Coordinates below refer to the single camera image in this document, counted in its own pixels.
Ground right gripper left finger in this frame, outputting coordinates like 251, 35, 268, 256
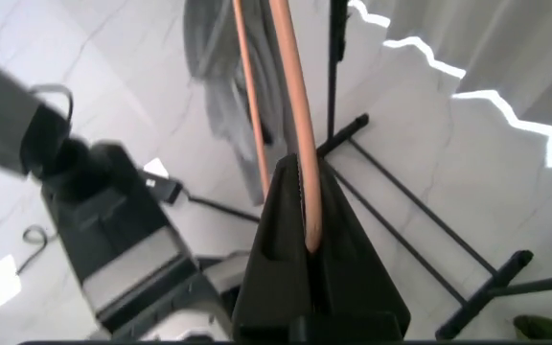
231, 153, 313, 341

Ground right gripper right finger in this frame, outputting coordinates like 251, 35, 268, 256
312, 161, 411, 341

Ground pink clothes hanger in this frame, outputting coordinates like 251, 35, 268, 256
231, 0, 324, 254

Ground pale grey shorts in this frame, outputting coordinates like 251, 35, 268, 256
182, 0, 306, 208

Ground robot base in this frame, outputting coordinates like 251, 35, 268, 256
40, 141, 253, 342

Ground black clothes rack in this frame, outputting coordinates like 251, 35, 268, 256
314, 0, 552, 341

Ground green garment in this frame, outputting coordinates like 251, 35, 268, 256
513, 313, 552, 342

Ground white curtain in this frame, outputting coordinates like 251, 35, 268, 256
352, 0, 552, 169

